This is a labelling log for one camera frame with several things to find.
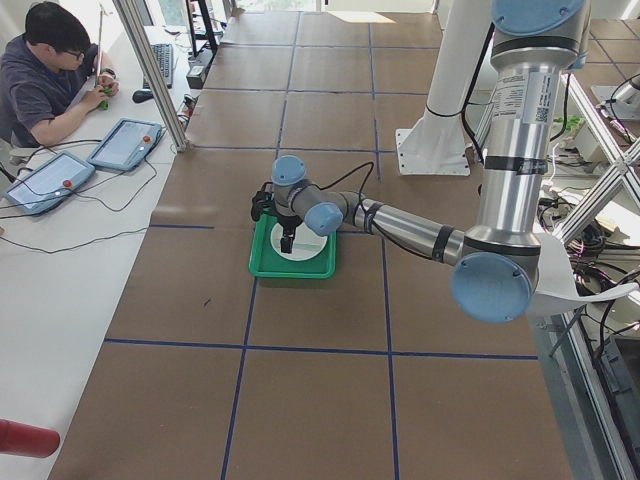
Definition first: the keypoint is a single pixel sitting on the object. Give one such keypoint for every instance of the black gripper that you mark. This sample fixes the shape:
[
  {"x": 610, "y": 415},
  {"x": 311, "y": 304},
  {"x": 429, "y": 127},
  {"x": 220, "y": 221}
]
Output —
[{"x": 287, "y": 223}]

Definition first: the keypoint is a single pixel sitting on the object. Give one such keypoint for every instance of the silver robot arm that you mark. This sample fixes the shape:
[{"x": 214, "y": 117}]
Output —
[{"x": 496, "y": 261}]

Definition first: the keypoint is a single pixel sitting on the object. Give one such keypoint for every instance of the white round plate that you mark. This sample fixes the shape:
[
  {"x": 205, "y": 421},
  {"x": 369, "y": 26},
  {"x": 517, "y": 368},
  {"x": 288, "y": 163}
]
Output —
[{"x": 302, "y": 234}]

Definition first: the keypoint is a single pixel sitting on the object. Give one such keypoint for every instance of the green plastic tray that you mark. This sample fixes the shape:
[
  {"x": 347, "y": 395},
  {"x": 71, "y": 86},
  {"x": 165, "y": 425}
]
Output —
[{"x": 265, "y": 263}]

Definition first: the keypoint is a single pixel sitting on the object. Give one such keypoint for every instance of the far blue teach pendant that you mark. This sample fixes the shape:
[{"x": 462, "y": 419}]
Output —
[{"x": 126, "y": 145}]

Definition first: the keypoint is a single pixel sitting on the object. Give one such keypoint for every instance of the blue teach pendant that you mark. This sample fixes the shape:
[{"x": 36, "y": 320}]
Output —
[
  {"x": 126, "y": 145},
  {"x": 47, "y": 186}
]

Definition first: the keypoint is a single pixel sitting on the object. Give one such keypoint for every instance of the black computer mouse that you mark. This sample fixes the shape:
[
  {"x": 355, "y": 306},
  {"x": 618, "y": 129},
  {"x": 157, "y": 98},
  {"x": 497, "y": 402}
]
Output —
[{"x": 142, "y": 95}]

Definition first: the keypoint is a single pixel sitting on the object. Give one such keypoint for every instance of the black keyboard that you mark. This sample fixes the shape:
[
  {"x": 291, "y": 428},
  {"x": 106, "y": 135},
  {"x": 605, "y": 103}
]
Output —
[{"x": 164, "y": 56}]

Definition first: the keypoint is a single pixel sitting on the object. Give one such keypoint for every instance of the near blue teach pendant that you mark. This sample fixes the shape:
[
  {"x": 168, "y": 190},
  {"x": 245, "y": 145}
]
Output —
[{"x": 47, "y": 186}]

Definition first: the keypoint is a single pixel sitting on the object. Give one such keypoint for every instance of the seated person dark shirt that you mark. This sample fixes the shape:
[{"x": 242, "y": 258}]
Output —
[{"x": 52, "y": 77}]

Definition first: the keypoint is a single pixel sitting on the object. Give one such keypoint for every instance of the red cylinder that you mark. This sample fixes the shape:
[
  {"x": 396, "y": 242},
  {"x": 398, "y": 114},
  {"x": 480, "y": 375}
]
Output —
[{"x": 26, "y": 440}]

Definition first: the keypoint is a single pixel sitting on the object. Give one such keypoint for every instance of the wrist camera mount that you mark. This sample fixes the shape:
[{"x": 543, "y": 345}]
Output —
[{"x": 262, "y": 204}]

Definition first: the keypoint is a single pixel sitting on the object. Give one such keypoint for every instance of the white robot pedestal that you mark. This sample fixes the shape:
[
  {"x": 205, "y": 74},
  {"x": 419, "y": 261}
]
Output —
[{"x": 435, "y": 144}]

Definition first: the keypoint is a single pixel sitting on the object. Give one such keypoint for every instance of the aluminium frame post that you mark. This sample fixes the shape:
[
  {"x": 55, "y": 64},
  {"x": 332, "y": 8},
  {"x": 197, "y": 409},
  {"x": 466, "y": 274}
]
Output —
[{"x": 133, "y": 26}]

